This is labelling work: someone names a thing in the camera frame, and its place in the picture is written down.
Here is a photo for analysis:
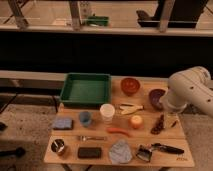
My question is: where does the grey blue towel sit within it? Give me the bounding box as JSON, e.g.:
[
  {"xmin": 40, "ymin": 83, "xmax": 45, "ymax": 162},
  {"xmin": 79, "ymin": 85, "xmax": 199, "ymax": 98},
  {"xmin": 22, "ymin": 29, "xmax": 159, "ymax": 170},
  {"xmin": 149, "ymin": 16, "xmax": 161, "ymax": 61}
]
[{"xmin": 109, "ymin": 139, "xmax": 132, "ymax": 164}]

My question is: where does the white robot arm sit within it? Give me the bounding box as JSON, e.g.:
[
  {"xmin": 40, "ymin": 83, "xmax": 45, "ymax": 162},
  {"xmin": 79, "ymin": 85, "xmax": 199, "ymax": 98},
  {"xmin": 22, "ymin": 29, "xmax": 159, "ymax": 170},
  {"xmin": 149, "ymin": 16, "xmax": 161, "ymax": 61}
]
[{"xmin": 161, "ymin": 66, "xmax": 213, "ymax": 117}]

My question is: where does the red bowl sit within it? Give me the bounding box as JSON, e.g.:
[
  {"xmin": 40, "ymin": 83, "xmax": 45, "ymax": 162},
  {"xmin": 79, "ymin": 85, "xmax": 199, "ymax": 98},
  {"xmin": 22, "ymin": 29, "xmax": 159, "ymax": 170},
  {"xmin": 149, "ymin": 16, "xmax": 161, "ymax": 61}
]
[{"xmin": 121, "ymin": 77, "xmax": 140, "ymax": 96}]

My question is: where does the purple bowl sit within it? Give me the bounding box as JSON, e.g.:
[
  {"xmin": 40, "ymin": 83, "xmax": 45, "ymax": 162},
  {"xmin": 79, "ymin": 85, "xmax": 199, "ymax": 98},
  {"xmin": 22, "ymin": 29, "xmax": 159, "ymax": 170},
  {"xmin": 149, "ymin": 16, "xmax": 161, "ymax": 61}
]
[{"xmin": 149, "ymin": 89, "xmax": 165, "ymax": 110}]

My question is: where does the white plastic cup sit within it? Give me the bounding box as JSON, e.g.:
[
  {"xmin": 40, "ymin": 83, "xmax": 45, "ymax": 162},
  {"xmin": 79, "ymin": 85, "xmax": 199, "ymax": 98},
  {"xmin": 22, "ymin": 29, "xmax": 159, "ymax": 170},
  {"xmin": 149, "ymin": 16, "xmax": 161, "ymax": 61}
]
[{"xmin": 100, "ymin": 104, "xmax": 115, "ymax": 123}]

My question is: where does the green plastic tray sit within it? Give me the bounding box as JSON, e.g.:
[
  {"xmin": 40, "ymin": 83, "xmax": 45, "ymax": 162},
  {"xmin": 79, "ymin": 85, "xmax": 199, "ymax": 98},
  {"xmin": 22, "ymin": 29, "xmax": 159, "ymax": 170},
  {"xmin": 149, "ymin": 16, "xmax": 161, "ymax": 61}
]
[{"xmin": 60, "ymin": 73, "xmax": 111, "ymax": 108}]

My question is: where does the yellow banana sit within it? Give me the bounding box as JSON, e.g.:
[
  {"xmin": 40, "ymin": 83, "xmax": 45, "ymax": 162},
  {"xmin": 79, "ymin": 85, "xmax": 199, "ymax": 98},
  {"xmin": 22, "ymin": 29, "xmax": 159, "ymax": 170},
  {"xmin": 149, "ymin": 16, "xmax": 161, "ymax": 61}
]
[{"xmin": 119, "ymin": 104, "xmax": 144, "ymax": 115}]

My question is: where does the blue plastic cup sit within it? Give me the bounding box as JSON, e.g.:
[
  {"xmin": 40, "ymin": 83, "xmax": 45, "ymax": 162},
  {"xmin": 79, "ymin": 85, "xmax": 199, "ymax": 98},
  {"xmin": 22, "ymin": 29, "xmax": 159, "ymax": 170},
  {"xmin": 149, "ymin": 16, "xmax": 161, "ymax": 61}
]
[{"xmin": 79, "ymin": 111, "xmax": 92, "ymax": 127}]

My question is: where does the orange carrot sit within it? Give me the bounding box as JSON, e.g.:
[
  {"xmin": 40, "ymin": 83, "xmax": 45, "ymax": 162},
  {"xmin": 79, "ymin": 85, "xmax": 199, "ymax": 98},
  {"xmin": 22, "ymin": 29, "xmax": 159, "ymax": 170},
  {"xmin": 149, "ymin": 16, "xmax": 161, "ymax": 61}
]
[{"xmin": 106, "ymin": 127, "xmax": 131, "ymax": 137}]

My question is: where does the orange yellow fruit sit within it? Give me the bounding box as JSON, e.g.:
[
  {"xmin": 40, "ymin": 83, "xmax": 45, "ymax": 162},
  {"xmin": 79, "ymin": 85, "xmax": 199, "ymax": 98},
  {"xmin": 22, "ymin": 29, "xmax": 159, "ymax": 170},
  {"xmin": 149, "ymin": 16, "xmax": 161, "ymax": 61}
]
[{"xmin": 130, "ymin": 115, "xmax": 143, "ymax": 129}]

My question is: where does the wooden table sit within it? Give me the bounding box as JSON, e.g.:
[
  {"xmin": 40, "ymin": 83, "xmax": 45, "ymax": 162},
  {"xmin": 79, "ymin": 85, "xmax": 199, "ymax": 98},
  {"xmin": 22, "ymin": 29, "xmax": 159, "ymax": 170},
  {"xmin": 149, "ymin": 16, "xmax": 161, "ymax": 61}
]
[{"xmin": 44, "ymin": 78, "xmax": 195, "ymax": 168}]

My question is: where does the silver fork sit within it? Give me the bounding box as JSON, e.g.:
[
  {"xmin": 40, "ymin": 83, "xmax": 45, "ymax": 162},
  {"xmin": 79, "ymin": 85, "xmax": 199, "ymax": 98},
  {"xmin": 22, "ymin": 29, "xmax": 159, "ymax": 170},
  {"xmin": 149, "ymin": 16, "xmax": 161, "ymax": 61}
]
[{"xmin": 78, "ymin": 136, "xmax": 107, "ymax": 141}]

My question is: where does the blue sponge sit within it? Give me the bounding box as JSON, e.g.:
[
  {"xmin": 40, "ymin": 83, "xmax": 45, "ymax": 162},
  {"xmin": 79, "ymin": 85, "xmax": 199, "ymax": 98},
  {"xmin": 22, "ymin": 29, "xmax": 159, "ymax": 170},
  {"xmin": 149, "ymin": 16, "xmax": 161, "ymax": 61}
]
[{"xmin": 53, "ymin": 118, "xmax": 73, "ymax": 130}]

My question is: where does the dark red grape bunch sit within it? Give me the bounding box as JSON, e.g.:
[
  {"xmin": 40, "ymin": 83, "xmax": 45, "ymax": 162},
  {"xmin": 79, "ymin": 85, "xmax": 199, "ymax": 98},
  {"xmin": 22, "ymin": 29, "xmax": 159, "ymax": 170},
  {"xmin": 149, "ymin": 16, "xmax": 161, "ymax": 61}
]
[{"xmin": 151, "ymin": 115, "xmax": 164, "ymax": 135}]

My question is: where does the green box on shelf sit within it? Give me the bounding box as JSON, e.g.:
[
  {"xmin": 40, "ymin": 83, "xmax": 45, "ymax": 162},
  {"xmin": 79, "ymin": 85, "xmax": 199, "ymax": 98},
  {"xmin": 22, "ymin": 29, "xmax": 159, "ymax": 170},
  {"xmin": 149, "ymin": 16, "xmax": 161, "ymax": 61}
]
[{"xmin": 86, "ymin": 16, "xmax": 109, "ymax": 26}]

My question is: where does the black rectangular block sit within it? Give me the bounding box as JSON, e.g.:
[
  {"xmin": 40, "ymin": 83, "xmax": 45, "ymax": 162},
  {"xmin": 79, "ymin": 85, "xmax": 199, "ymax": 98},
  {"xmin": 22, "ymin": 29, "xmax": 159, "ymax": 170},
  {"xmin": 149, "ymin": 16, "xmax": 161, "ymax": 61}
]
[{"xmin": 78, "ymin": 147, "xmax": 102, "ymax": 159}]

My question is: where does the small metal cup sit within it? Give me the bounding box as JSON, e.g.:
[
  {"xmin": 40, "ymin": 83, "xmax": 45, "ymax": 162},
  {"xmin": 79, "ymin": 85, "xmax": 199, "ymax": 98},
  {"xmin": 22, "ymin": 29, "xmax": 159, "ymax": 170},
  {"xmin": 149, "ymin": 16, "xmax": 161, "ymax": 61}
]
[{"xmin": 51, "ymin": 139, "xmax": 65, "ymax": 155}]

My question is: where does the black handled tool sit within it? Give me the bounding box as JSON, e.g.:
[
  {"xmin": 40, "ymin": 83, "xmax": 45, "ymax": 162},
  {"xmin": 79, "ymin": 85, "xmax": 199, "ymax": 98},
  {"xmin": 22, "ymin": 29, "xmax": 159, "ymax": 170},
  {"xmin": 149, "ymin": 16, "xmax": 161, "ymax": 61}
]
[{"xmin": 151, "ymin": 143, "xmax": 185, "ymax": 154}]

